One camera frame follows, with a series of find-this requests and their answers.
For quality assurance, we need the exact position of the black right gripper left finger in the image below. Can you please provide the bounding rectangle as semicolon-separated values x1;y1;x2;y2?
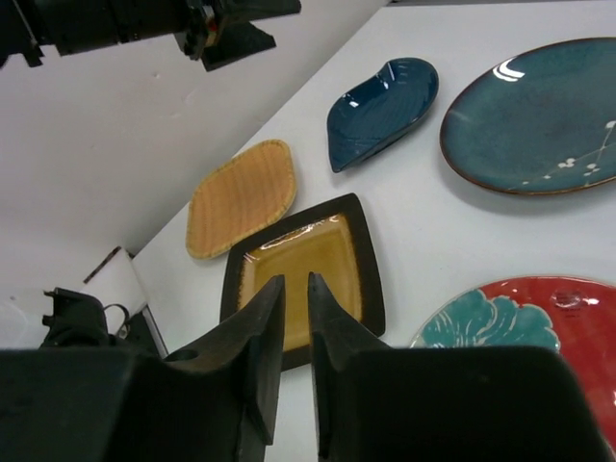
166;275;285;461

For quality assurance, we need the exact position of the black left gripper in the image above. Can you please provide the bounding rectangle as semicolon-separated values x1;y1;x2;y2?
182;0;301;71

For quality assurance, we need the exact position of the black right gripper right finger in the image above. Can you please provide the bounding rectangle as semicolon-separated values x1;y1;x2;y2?
308;272;398;460

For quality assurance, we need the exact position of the yellow square plate dark rim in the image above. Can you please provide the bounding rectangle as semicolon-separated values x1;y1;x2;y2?
219;193;386;371

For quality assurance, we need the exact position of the woven bamboo tray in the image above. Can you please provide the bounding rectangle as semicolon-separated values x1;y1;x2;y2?
185;139;297;260

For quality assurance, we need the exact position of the blue leaf-shaped dish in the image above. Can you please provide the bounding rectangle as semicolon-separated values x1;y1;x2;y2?
326;58;440;173

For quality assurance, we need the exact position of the red teal floral plate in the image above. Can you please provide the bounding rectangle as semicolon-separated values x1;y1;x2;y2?
410;275;615;446

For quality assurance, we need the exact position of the teal round plate brown rim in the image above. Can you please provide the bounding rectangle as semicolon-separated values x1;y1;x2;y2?
439;37;615;195

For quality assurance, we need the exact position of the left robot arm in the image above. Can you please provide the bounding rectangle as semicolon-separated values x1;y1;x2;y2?
1;0;301;71

